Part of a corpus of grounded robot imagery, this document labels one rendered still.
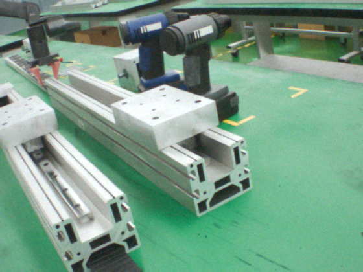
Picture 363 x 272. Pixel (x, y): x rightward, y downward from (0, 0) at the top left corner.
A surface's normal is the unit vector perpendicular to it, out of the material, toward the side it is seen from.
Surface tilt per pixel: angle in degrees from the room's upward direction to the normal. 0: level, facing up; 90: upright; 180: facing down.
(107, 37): 89
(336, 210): 0
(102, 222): 0
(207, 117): 90
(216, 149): 90
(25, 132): 90
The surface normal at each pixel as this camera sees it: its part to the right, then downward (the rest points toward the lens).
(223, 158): -0.84, 0.35
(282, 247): -0.18, -0.90
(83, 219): 0.51, 0.25
